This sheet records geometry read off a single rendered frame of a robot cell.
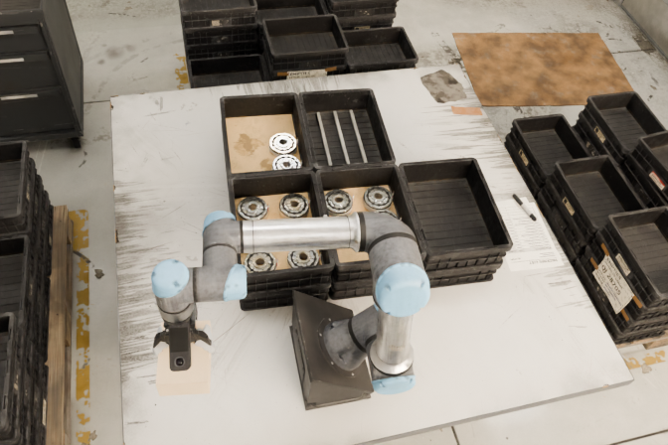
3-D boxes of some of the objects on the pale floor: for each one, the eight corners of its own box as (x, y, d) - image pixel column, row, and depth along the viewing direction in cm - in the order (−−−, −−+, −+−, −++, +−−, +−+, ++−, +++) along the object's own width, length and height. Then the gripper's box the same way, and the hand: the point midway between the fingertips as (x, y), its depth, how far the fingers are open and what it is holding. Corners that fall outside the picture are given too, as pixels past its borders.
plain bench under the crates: (555, 445, 255) (635, 379, 200) (158, 544, 219) (124, 499, 165) (427, 160, 349) (458, 64, 294) (135, 198, 314) (109, 95, 259)
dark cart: (88, 153, 329) (42, 9, 259) (-2, 163, 319) (-77, 17, 249) (88, 79, 364) (47, -65, 294) (6, 86, 354) (-57, -61, 285)
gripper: (220, 287, 141) (225, 327, 156) (134, 290, 138) (147, 330, 154) (220, 321, 136) (224, 359, 151) (130, 325, 133) (143, 363, 149)
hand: (184, 355), depth 151 cm, fingers closed on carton, 14 cm apart
